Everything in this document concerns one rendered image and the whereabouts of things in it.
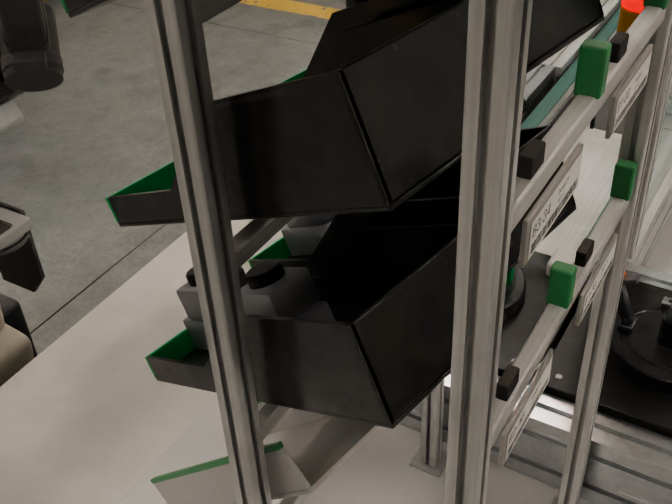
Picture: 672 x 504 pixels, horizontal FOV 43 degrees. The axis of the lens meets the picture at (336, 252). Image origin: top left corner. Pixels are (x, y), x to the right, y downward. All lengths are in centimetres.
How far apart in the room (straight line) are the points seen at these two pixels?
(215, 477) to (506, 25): 53
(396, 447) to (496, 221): 74
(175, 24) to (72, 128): 337
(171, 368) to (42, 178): 280
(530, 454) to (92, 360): 62
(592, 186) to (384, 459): 63
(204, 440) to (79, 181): 236
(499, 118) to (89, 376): 97
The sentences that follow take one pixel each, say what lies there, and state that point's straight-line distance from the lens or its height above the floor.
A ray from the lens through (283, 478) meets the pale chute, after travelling 67.
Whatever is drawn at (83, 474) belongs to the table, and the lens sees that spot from 115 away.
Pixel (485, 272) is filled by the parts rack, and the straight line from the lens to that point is 41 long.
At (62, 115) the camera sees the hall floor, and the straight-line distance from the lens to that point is 393.
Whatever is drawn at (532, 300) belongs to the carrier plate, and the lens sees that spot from 115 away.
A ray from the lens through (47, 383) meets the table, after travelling 128.
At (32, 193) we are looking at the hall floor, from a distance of 341.
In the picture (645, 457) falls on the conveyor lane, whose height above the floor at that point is 96.
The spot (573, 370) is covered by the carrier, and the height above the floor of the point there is 97.
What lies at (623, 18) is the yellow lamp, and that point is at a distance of 111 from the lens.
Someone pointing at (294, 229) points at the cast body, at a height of 123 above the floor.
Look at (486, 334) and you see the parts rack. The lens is 43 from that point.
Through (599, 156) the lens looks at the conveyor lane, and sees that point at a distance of 158.
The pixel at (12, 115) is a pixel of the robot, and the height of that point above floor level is 112.
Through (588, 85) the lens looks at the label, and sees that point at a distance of 53.
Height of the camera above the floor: 171
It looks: 37 degrees down
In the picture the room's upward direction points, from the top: 3 degrees counter-clockwise
